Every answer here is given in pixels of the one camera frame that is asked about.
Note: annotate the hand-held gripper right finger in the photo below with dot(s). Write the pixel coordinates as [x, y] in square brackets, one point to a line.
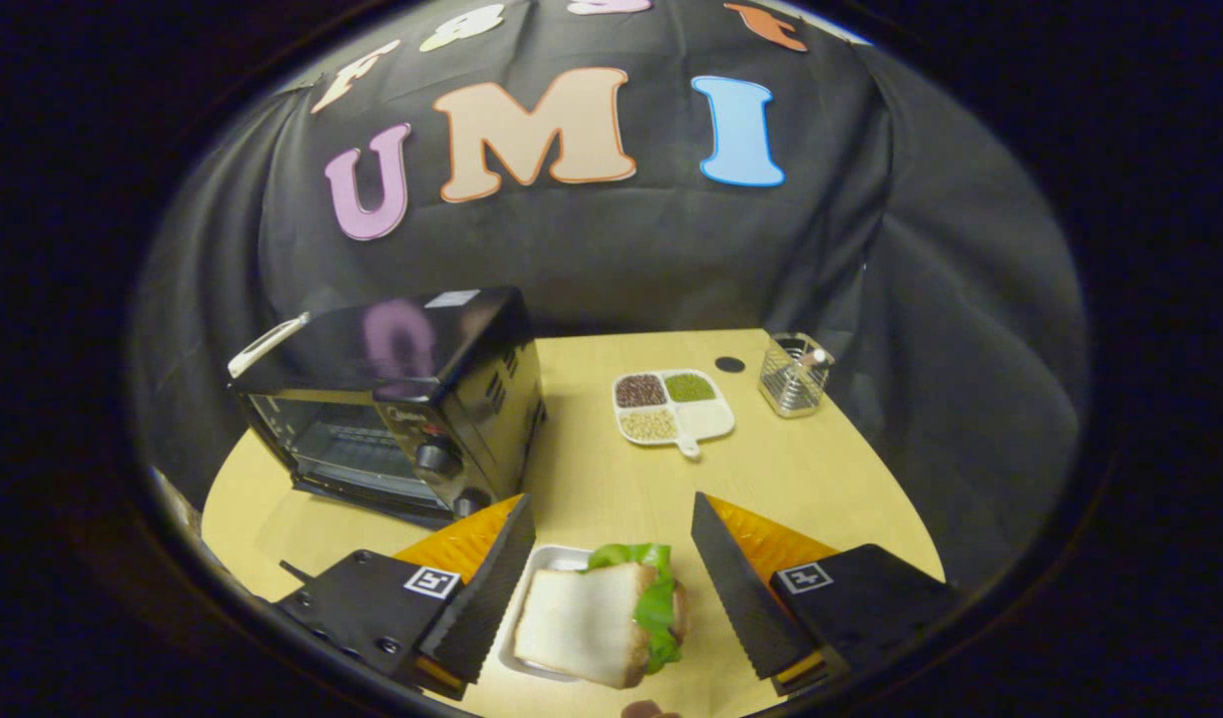
[746, 598]

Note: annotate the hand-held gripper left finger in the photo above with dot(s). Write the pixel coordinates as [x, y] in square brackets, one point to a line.
[487, 598]

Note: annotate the white bread lettuce sandwich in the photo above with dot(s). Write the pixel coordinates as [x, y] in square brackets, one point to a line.
[582, 623]

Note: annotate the black toaster oven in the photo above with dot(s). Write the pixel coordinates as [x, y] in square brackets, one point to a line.
[472, 399]

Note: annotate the white rectangular tray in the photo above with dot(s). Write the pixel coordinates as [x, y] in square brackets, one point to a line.
[557, 556]

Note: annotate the white divided dish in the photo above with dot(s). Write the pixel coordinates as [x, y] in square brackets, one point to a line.
[706, 419]

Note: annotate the pale soybeans pile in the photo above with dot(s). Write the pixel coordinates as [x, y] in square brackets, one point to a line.
[648, 425]

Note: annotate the green mung beans pile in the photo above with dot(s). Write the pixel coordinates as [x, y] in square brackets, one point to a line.
[690, 387]

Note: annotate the red beans pile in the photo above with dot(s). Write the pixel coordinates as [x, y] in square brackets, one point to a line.
[640, 390]

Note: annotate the black round table grommet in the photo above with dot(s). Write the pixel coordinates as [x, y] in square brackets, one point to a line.
[729, 364]

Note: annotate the black backdrop cloth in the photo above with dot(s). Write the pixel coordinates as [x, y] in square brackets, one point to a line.
[921, 299]

